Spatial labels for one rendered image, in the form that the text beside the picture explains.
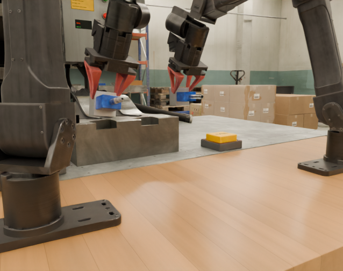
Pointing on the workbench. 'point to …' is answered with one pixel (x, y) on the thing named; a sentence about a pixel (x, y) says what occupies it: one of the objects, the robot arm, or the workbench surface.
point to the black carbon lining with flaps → (81, 108)
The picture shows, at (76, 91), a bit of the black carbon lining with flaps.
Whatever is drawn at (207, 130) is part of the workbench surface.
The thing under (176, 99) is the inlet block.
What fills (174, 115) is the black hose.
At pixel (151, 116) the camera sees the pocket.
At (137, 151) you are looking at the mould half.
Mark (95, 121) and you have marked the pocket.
